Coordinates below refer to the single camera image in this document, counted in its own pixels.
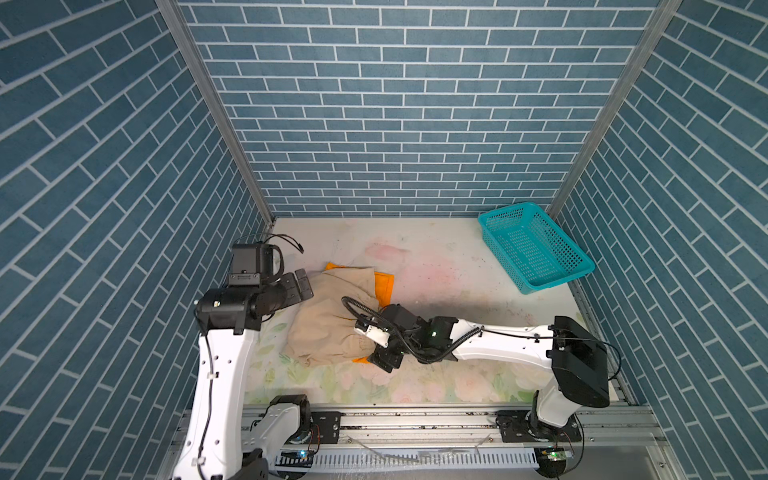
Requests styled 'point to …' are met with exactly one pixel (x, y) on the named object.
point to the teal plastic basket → (536, 249)
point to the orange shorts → (383, 284)
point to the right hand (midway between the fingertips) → (371, 340)
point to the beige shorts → (321, 329)
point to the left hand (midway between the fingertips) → (292, 287)
